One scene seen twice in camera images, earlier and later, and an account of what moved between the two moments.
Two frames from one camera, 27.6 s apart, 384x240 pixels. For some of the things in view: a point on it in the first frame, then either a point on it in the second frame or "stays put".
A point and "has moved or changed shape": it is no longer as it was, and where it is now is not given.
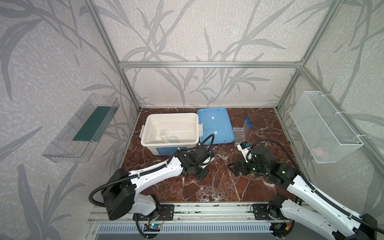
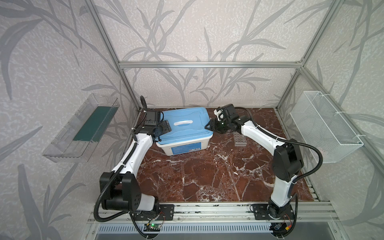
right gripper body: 244,167 -> 216,125
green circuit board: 152,227 stays put
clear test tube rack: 240,134 stays put
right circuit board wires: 281,230 stays put
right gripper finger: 237,167 -> 213,124
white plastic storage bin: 185,126 has moved or changed shape
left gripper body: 197,167 -> 165,127
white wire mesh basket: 327,134 stays put
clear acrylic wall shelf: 73,141 stays put
